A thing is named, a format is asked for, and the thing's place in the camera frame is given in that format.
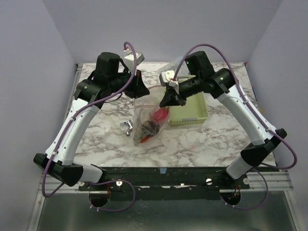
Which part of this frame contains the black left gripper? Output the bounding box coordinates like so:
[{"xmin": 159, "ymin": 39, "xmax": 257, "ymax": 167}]
[{"xmin": 109, "ymin": 68, "xmax": 151, "ymax": 99}]

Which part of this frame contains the red fake apple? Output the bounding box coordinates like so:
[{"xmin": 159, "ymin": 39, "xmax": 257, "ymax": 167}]
[{"xmin": 152, "ymin": 108, "xmax": 169, "ymax": 123}]

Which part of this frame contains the clear zip top bag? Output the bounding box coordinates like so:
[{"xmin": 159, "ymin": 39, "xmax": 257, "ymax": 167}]
[{"xmin": 133, "ymin": 85, "xmax": 169, "ymax": 146}]

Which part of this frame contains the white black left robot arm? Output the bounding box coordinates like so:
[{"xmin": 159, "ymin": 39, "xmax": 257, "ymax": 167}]
[{"xmin": 33, "ymin": 51, "xmax": 150, "ymax": 190}]

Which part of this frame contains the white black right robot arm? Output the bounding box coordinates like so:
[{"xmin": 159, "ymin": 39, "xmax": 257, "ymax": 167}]
[{"xmin": 159, "ymin": 51, "xmax": 287, "ymax": 189}]

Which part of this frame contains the green perforated plastic basket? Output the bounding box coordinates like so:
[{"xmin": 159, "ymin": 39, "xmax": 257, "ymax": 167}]
[{"xmin": 167, "ymin": 92, "xmax": 208, "ymax": 126}]

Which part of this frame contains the clear plastic organizer box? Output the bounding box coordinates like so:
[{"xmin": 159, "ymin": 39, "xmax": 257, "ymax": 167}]
[{"xmin": 160, "ymin": 57, "xmax": 190, "ymax": 77}]

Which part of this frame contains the chrome metal faucet piece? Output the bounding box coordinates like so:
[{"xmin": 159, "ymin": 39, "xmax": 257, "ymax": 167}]
[{"xmin": 120, "ymin": 119, "xmax": 133, "ymax": 136}]

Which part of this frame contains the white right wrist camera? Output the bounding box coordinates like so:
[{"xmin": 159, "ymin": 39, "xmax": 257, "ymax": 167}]
[{"xmin": 159, "ymin": 70, "xmax": 179, "ymax": 89}]

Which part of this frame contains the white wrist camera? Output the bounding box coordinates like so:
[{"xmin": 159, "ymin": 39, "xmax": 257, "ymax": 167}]
[
  {"xmin": 159, "ymin": 70, "xmax": 179, "ymax": 89},
  {"xmin": 123, "ymin": 50, "xmax": 145, "ymax": 72}
]

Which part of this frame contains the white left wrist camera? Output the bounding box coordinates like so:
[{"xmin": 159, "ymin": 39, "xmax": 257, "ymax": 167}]
[{"xmin": 123, "ymin": 50, "xmax": 145, "ymax": 72}]

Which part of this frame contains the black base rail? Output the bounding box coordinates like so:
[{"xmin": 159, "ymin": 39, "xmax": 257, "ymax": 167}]
[{"xmin": 79, "ymin": 167, "xmax": 250, "ymax": 201}]

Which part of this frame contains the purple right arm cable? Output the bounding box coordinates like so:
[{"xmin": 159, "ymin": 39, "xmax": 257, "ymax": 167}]
[{"xmin": 173, "ymin": 43, "xmax": 298, "ymax": 210}]

